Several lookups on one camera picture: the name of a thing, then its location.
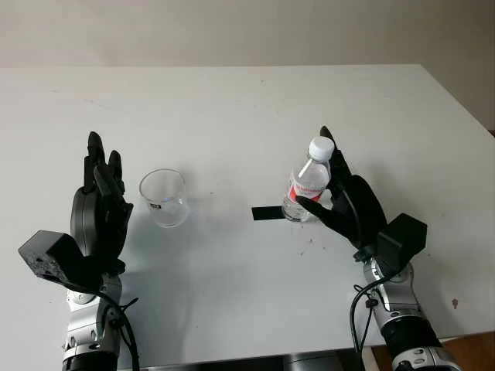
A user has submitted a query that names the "clear glass cup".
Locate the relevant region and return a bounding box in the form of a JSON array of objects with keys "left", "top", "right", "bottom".
[{"left": 138, "top": 168, "right": 190, "bottom": 229}]

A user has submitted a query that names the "clear plastic water bottle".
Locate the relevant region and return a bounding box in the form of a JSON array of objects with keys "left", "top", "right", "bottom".
[{"left": 281, "top": 137, "right": 336, "bottom": 224}]

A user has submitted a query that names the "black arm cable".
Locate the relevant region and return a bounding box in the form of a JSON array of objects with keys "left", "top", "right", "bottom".
[
  {"left": 98, "top": 295, "right": 140, "bottom": 371},
  {"left": 350, "top": 281, "right": 388, "bottom": 355}
]

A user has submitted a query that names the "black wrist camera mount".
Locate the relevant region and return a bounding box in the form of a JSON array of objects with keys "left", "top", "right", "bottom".
[
  {"left": 374, "top": 213, "right": 428, "bottom": 277},
  {"left": 18, "top": 230, "right": 127, "bottom": 294}
]

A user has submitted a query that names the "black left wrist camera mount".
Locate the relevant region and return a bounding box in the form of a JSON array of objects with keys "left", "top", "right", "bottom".
[{"left": 18, "top": 230, "right": 127, "bottom": 294}]

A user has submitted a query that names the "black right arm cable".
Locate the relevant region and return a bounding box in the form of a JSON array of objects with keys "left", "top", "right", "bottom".
[{"left": 350, "top": 281, "right": 388, "bottom": 355}]

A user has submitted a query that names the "black tape strip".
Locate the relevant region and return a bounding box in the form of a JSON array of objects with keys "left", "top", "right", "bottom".
[{"left": 251, "top": 206, "right": 288, "bottom": 222}]

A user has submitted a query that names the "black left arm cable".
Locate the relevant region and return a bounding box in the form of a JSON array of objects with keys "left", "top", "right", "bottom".
[{"left": 98, "top": 295, "right": 140, "bottom": 371}]

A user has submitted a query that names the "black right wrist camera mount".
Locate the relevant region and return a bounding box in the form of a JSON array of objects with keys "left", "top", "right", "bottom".
[{"left": 374, "top": 213, "right": 428, "bottom": 277}]

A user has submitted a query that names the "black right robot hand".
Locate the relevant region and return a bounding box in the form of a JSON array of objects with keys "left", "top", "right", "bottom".
[{"left": 295, "top": 125, "right": 387, "bottom": 260}]

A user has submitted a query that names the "black robot torso edge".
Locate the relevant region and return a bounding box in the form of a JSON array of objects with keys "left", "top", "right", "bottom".
[{"left": 193, "top": 350, "right": 370, "bottom": 371}]

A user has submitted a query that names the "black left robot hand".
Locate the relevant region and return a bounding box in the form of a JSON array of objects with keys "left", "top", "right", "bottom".
[{"left": 70, "top": 131, "right": 135, "bottom": 274}]

